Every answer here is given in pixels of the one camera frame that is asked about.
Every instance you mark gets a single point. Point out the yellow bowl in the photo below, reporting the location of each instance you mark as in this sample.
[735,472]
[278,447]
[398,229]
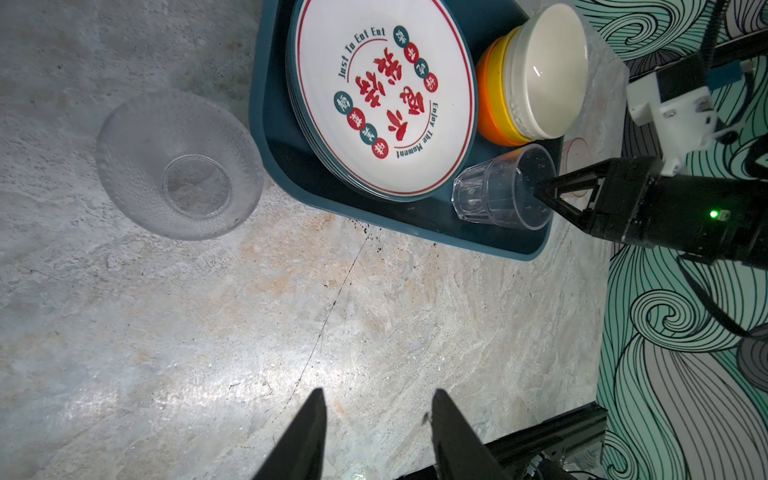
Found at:
[495,83]

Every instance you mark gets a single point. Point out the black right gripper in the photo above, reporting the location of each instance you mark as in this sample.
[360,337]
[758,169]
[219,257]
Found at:
[708,217]

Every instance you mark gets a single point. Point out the orange bowl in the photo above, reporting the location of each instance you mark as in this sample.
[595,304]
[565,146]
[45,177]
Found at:
[486,125]

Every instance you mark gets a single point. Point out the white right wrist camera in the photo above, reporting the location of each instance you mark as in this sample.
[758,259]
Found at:
[677,101]

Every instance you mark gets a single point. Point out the dark teal plastic bin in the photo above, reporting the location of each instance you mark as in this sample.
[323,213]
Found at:
[293,165]

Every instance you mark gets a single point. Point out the cream white bowl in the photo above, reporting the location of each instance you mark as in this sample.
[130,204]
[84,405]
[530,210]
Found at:
[545,73]

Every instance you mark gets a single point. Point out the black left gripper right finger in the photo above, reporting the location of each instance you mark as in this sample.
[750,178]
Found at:
[459,453]

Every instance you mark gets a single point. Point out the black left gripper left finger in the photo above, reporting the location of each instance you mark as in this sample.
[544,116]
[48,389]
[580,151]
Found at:
[299,452]

